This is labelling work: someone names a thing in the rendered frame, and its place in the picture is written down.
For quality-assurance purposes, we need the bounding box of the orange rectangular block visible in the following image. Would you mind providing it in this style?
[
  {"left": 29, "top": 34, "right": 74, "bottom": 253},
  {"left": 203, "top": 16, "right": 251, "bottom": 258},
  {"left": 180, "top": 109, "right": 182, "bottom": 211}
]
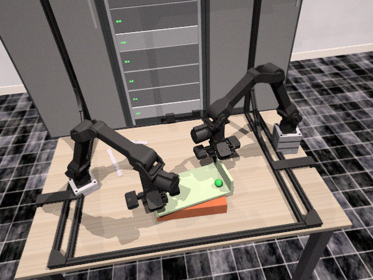
[{"left": 157, "top": 195, "right": 227, "bottom": 221}]

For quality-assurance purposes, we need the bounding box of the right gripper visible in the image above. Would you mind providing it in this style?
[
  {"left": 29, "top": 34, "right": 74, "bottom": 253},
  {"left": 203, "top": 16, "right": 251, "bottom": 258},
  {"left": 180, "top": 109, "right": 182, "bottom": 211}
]
[{"left": 125, "top": 184, "right": 180, "bottom": 210}]

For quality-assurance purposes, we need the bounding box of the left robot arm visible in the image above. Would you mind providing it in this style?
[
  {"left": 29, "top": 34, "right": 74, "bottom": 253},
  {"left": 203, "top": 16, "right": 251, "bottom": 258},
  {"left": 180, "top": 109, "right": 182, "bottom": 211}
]
[{"left": 191, "top": 62, "right": 303, "bottom": 160}]

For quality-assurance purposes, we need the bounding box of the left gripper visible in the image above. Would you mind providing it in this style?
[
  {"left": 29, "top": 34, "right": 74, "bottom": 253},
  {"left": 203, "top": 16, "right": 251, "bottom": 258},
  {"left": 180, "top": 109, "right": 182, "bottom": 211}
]
[{"left": 193, "top": 135, "right": 241, "bottom": 163}]

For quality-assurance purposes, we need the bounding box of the green ball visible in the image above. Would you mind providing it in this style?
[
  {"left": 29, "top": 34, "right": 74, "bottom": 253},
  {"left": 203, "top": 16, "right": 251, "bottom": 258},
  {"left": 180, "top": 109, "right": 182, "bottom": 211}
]
[{"left": 214, "top": 179, "right": 223, "bottom": 187}]

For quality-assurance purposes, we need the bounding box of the grey flat bar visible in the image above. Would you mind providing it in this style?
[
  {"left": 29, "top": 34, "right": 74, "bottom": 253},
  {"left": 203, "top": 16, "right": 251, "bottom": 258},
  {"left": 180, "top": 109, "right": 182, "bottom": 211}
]
[{"left": 107, "top": 149, "right": 123, "bottom": 177}]

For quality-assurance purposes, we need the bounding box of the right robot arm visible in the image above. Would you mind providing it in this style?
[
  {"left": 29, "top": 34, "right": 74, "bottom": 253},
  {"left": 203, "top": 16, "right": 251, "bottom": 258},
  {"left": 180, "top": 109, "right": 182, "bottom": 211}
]
[{"left": 65, "top": 119, "right": 180, "bottom": 212}]

